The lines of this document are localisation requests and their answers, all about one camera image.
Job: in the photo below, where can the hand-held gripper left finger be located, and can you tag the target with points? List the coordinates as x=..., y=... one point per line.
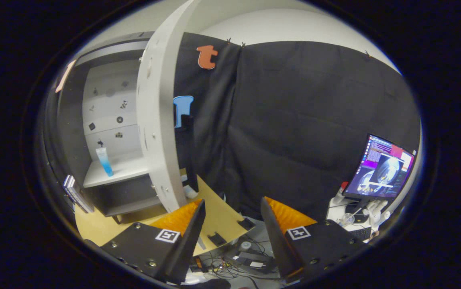
x=186, y=245

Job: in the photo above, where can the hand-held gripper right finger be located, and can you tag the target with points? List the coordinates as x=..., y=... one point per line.
x=276, y=245

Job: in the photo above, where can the white blue tube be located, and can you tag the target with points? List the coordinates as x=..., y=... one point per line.
x=105, y=162

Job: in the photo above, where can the white cabinet door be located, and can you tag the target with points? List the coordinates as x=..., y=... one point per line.
x=158, y=120

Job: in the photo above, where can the black device box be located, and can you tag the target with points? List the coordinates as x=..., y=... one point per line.
x=254, y=261

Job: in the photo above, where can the grey tape roll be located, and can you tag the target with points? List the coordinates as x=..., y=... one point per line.
x=245, y=245

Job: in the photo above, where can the black table clamp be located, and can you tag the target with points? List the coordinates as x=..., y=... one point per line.
x=217, y=239
x=246, y=223

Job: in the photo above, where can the clear plastic cup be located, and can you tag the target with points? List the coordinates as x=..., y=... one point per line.
x=347, y=219

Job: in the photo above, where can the white bottle red cap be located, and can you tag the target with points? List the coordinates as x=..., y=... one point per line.
x=339, y=194

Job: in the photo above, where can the black keyboard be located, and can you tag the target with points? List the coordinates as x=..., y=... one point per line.
x=360, y=233

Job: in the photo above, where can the white cabinet shelf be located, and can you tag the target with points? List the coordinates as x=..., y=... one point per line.
x=122, y=170

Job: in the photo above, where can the white hand model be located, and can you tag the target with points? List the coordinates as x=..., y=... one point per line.
x=375, y=210

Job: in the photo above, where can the computer monitor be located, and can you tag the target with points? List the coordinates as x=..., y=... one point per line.
x=379, y=168

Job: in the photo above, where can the black backdrop cloth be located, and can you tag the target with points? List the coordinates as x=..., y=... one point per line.
x=294, y=112

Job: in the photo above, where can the dark grey cabinet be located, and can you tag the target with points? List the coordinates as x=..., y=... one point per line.
x=72, y=132

